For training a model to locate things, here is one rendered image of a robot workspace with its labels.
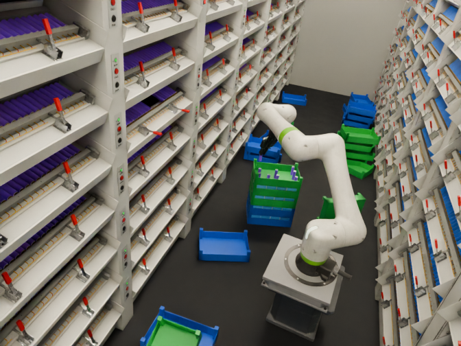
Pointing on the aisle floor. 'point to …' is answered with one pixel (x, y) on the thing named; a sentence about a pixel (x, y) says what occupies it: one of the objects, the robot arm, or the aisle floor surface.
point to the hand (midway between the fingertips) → (263, 150)
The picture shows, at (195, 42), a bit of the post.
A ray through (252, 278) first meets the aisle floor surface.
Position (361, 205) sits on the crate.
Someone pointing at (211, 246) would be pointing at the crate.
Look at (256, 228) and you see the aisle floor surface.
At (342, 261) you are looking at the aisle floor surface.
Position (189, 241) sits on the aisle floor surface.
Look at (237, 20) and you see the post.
